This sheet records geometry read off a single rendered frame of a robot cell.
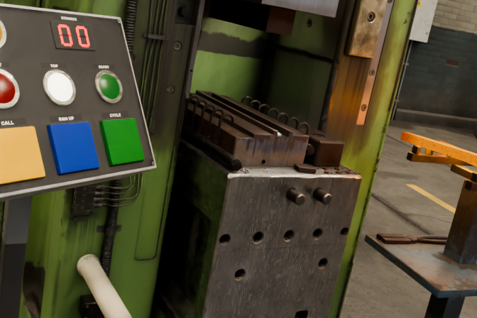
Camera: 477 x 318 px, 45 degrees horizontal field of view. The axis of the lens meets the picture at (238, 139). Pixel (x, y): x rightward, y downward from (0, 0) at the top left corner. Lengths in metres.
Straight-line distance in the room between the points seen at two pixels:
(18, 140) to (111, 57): 0.25
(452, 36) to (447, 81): 0.68
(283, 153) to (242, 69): 0.51
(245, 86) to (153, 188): 0.57
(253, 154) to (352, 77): 0.43
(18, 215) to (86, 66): 0.28
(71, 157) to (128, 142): 0.12
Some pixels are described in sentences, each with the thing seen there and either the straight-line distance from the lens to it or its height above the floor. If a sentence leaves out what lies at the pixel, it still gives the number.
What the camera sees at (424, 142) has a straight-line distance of 1.55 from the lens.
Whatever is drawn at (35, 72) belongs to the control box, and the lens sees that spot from 0.90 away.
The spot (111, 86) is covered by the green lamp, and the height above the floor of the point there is 1.09.
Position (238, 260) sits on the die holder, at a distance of 1.30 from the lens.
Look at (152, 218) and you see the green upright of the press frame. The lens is 1.40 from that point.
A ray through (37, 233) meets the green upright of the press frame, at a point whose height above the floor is 0.53.
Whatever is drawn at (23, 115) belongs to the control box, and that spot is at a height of 1.05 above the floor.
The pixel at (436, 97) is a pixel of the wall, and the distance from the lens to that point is 9.20.
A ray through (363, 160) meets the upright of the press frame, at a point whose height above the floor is 0.89.
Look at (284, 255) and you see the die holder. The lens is 1.37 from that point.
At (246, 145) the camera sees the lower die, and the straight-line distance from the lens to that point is 1.27.
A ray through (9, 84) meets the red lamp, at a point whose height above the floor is 1.09.
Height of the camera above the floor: 1.26
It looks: 13 degrees down
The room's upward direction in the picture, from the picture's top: 11 degrees clockwise
